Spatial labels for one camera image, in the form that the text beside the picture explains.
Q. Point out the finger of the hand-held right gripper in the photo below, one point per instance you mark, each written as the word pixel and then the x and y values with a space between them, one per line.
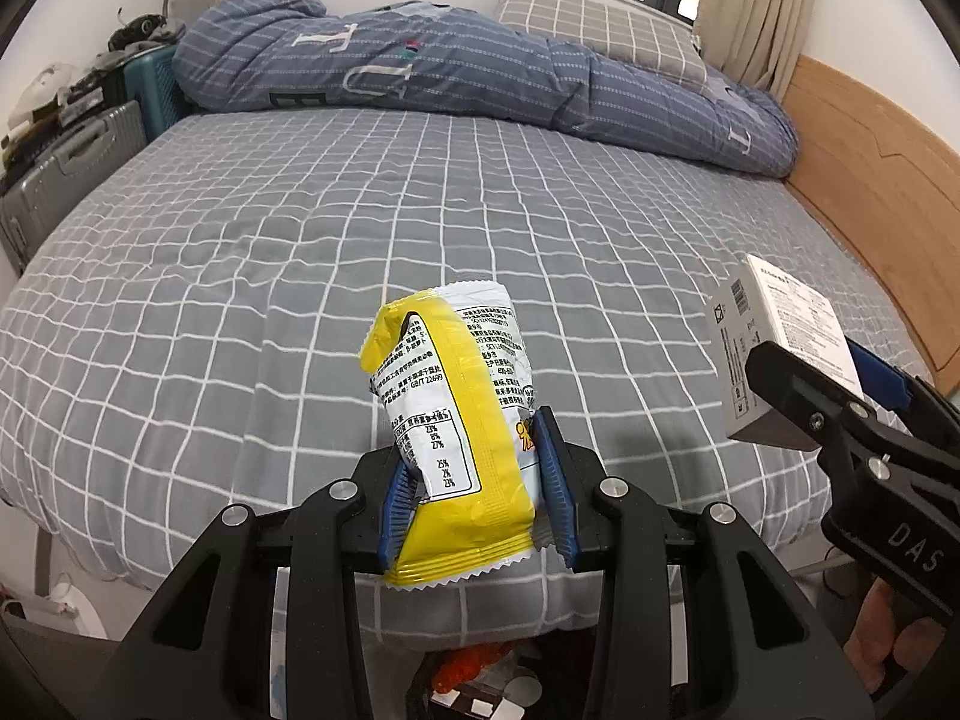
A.
pixel 810 405
pixel 881 379

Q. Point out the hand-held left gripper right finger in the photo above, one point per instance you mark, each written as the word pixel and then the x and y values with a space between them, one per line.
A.
pixel 559 495

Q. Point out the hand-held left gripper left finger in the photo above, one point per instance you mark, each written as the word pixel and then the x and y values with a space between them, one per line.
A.
pixel 394 517

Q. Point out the yellow snack packet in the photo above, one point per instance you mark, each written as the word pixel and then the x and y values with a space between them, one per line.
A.
pixel 465 465

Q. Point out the white cardboard box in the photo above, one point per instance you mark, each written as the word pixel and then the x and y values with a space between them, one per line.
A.
pixel 787 307

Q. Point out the black trash bin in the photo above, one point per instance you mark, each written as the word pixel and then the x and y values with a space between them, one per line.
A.
pixel 562 652

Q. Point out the red plastic bag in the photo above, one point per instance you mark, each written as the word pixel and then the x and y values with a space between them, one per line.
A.
pixel 465 671

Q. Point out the person's right hand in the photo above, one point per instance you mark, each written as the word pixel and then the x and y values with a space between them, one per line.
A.
pixel 868 637

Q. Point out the wooden headboard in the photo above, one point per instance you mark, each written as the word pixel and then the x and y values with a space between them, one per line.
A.
pixel 885 187

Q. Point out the grey checked bed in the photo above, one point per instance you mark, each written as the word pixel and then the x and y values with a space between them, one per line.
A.
pixel 300 277

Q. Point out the beige curtain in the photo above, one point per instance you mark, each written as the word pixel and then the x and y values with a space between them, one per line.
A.
pixel 765 7

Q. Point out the blue striped duvet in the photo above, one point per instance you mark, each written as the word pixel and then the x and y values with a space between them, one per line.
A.
pixel 487 67

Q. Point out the grey checked pillow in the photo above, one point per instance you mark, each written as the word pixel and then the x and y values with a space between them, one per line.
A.
pixel 600 22

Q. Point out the grey suitcase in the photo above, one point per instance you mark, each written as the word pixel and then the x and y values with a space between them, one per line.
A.
pixel 75 157

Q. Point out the teal suitcase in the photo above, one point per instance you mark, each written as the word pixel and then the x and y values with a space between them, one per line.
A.
pixel 150 90

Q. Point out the dark clutter pile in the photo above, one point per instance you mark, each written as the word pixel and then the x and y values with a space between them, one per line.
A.
pixel 82 106

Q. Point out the black bag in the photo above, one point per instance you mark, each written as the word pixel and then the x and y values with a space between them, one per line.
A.
pixel 142 30

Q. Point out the white rounded object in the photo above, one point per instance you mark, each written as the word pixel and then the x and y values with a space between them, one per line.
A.
pixel 41 86

